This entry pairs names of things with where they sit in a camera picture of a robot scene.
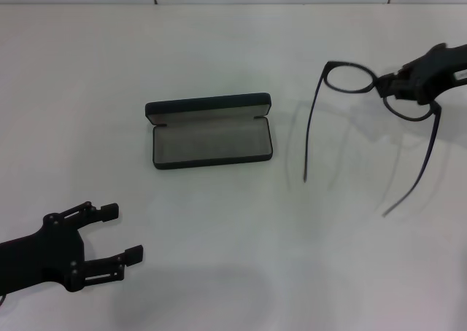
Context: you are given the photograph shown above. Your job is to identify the black glasses case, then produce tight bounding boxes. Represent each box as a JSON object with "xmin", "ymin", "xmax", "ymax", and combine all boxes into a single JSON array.
[{"xmin": 144, "ymin": 92, "xmax": 274, "ymax": 171}]

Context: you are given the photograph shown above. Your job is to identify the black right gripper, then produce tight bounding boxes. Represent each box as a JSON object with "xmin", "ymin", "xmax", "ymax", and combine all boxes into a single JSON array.
[{"xmin": 375, "ymin": 42, "xmax": 467, "ymax": 106}]

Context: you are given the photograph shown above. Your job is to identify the black round glasses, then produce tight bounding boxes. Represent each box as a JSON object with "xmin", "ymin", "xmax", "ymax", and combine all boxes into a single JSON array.
[{"xmin": 301, "ymin": 61, "xmax": 443, "ymax": 217}]

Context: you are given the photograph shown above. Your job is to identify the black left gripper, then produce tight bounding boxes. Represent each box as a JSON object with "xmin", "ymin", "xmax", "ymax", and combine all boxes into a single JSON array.
[{"xmin": 0, "ymin": 200, "xmax": 144, "ymax": 295}]

